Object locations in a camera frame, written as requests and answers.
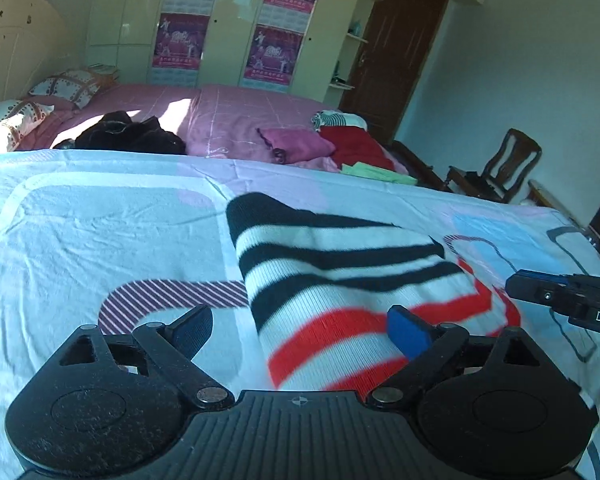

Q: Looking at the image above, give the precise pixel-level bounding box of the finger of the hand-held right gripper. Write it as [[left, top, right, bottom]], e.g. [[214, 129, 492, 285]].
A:
[[504, 269, 577, 311]]

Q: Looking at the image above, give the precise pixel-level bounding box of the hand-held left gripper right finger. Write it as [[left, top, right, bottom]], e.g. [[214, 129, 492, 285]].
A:
[[370, 304, 541, 407]]

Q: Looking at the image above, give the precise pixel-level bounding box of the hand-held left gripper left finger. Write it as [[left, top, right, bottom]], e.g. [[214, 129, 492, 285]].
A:
[[59, 304, 233, 410]]

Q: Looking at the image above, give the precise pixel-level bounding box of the striped knit sweater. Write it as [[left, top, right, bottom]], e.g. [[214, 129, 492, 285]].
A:
[[225, 192, 524, 392]]

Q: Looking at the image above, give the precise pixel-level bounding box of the black clothes pile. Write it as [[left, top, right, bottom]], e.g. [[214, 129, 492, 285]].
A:
[[52, 110, 188, 156]]

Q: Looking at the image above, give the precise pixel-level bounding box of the dark wooden chair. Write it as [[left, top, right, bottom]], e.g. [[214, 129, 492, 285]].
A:
[[444, 128, 543, 205]]

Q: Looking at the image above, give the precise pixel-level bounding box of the white printed bed sheet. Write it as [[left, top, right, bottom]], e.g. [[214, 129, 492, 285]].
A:
[[0, 149, 600, 480]]

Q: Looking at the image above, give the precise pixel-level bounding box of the light green cloth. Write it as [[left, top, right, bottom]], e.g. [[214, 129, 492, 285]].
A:
[[340, 161, 412, 185]]

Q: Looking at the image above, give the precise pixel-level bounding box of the red garment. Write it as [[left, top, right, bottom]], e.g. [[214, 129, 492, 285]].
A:
[[319, 127, 397, 172]]

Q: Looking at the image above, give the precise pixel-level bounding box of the pink folded cloth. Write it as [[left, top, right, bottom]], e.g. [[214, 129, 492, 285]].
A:
[[257, 127, 337, 165]]

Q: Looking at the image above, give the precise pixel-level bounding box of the pink bed sheet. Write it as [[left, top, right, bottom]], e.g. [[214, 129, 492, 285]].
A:
[[16, 82, 412, 187]]

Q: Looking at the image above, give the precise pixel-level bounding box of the green white striped cloth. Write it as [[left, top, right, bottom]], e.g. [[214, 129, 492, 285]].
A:
[[309, 109, 368, 131]]

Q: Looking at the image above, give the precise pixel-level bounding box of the brown wooden door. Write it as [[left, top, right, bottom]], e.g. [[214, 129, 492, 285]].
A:
[[339, 0, 449, 147]]

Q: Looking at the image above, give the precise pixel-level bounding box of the patterned pillow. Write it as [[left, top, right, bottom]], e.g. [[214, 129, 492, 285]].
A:
[[0, 99, 57, 154], [28, 69, 104, 110]]

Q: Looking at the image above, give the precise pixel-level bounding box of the cream wardrobe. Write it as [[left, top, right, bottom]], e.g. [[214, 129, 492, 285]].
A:
[[86, 0, 387, 107]]

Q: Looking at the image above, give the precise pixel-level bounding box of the cream wooden headboard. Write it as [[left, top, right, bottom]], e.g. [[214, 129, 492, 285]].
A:
[[0, 0, 74, 112]]

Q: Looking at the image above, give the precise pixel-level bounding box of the dark wooden bed frame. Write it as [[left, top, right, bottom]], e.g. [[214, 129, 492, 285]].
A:
[[387, 139, 454, 192]]

